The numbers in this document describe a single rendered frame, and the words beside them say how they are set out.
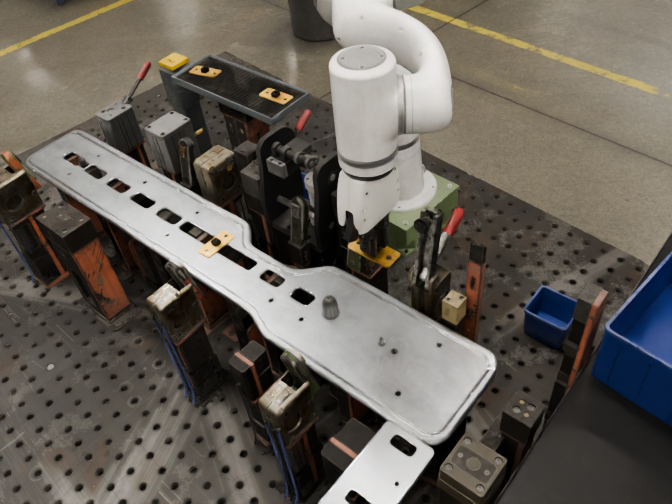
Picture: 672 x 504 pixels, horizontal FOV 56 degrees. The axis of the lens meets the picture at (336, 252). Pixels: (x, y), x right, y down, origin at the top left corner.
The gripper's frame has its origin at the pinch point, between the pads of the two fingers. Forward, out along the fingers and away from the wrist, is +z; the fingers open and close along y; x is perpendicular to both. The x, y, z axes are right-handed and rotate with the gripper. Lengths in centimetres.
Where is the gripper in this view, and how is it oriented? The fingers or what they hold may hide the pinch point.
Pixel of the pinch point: (372, 239)
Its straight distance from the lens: 100.8
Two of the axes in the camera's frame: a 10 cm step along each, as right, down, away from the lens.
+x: 7.7, 4.1, -4.9
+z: 0.8, 7.0, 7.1
